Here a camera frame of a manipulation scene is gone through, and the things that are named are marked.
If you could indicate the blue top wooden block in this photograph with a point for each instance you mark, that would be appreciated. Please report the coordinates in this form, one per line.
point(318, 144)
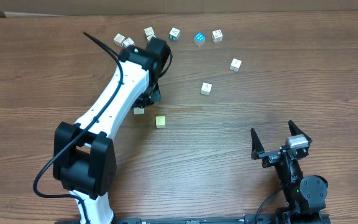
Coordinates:
point(199, 39)

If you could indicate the blue sided front block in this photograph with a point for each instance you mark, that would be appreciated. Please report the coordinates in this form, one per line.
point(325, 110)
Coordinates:
point(206, 88)

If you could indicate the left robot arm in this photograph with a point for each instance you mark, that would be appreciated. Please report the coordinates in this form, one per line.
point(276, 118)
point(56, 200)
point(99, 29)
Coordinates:
point(85, 161)

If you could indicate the plain wooden block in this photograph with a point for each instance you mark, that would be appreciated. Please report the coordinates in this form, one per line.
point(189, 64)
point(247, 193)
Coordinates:
point(217, 36)
point(119, 39)
point(149, 31)
point(128, 42)

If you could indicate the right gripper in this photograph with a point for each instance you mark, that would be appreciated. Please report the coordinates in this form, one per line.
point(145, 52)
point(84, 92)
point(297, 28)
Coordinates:
point(271, 157)

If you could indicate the yellow top wooden block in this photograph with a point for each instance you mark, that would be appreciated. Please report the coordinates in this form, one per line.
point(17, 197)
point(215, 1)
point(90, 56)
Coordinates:
point(160, 122)

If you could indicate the plain wooden block far left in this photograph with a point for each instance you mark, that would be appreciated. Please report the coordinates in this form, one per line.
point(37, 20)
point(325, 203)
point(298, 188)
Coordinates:
point(119, 39)

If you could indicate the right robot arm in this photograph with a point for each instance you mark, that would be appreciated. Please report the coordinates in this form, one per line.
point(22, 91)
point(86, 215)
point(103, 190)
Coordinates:
point(305, 195)

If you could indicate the cardboard back wall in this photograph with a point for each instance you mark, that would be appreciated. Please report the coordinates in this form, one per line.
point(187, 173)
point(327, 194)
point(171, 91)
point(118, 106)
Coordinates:
point(23, 8)

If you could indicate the plain block far right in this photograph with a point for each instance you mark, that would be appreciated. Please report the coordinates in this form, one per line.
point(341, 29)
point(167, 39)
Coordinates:
point(235, 65)

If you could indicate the blue X wooden block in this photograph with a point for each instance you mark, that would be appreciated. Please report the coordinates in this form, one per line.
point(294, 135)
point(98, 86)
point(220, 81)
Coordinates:
point(150, 37)

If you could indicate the green L wooden block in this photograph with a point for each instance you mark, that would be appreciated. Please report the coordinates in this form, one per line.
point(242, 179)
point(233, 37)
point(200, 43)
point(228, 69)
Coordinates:
point(138, 110)

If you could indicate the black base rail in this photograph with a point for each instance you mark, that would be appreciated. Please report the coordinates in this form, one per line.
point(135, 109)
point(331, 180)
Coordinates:
point(197, 220)

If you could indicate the teal sided wooden block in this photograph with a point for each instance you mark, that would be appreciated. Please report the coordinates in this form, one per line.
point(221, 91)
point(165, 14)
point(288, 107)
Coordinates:
point(174, 34)

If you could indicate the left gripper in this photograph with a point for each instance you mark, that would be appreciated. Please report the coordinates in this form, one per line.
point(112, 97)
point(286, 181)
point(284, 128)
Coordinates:
point(155, 93)

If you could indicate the plain wooden block top right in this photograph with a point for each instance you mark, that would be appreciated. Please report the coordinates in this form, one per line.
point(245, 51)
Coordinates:
point(217, 36)

